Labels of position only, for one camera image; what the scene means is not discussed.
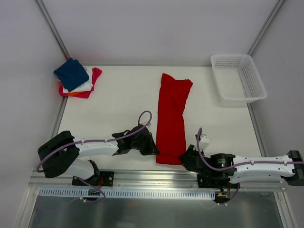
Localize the left aluminium corner post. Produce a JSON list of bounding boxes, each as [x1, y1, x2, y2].
[[34, 0, 70, 60]]

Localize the white slotted cable duct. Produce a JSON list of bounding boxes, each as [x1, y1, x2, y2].
[[38, 187, 215, 200]]

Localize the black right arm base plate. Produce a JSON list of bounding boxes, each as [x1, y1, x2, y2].
[[197, 173, 238, 190]]

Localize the folded orange t shirt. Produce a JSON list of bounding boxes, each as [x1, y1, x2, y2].
[[66, 90, 92, 99]]

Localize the folded white t shirt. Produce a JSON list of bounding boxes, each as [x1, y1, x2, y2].
[[64, 67, 93, 93]]

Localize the aluminium corner post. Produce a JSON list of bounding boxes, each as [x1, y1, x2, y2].
[[247, 0, 287, 56], [34, 0, 70, 60]]

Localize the red t shirt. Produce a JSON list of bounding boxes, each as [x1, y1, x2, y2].
[[156, 73, 193, 165]]

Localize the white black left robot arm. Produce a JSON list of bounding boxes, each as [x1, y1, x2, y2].
[[37, 124, 160, 186]]

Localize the right aluminium corner post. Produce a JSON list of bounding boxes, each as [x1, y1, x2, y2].
[[247, 0, 287, 56]]

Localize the aluminium extrusion mounting rail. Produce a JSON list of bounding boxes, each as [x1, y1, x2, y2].
[[28, 170, 287, 192]]

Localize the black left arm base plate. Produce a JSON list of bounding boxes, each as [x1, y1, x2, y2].
[[85, 171, 114, 187]]

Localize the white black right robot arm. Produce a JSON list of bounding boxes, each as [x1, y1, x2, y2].
[[179, 145, 304, 189]]

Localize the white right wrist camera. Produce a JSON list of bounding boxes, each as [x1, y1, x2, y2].
[[196, 134, 210, 152]]

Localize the white perforated plastic basket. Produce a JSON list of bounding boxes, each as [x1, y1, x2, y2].
[[210, 54, 267, 105]]

